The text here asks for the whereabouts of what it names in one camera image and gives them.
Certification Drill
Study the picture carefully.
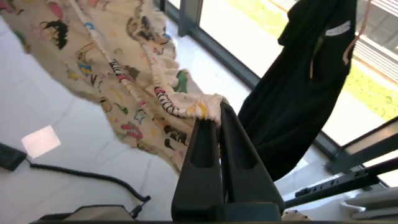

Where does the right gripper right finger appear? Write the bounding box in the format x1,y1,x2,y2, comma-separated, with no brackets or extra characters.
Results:
219,101,286,216

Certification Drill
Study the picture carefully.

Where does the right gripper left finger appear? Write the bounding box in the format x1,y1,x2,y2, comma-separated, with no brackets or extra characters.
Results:
170,118,224,221

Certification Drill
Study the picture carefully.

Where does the black short-sleeved shirt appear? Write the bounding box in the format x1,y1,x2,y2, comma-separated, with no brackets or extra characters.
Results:
238,0,359,182

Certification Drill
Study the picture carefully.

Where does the cream printed garment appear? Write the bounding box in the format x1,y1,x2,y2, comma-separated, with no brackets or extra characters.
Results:
0,0,230,174

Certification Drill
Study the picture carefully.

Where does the pink clothes hanger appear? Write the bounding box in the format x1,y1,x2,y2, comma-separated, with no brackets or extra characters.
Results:
309,0,373,79

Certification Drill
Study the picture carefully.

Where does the black clothes rack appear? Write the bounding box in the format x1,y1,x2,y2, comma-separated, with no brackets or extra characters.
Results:
284,155,398,210

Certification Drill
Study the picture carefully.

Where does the black power brick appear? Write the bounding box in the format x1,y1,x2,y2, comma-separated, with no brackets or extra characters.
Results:
0,142,29,172

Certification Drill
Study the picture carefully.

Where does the black cable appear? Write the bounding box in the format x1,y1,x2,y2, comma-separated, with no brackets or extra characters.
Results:
27,162,152,219

